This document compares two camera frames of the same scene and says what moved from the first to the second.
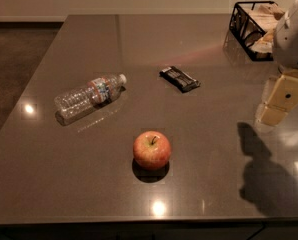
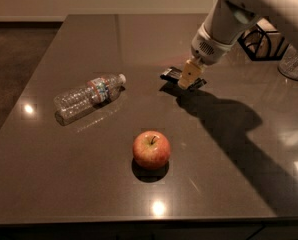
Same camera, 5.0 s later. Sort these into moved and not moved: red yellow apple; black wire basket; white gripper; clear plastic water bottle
Moved: white gripper
Not moved: clear plastic water bottle; black wire basket; red yellow apple
